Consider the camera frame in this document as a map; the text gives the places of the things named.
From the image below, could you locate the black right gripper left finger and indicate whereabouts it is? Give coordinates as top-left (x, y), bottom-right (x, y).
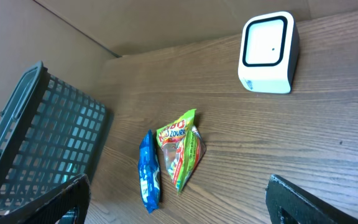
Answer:
top-left (0, 174), bottom-right (91, 223)

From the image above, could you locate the blue snack packet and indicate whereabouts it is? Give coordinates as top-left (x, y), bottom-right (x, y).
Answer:
top-left (138, 130), bottom-right (160, 213)

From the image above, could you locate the grey plastic mesh basket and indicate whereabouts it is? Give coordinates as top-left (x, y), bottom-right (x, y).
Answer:
top-left (0, 62), bottom-right (113, 211)

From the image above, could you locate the white barcode scanner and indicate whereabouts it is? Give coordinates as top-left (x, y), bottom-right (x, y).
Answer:
top-left (238, 11), bottom-right (300, 94)

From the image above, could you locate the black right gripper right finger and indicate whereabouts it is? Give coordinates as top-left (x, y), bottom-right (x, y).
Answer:
top-left (265, 174), bottom-right (358, 224)

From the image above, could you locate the green Haribo candy bag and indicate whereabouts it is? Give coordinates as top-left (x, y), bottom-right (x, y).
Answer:
top-left (156, 109), bottom-right (206, 193)

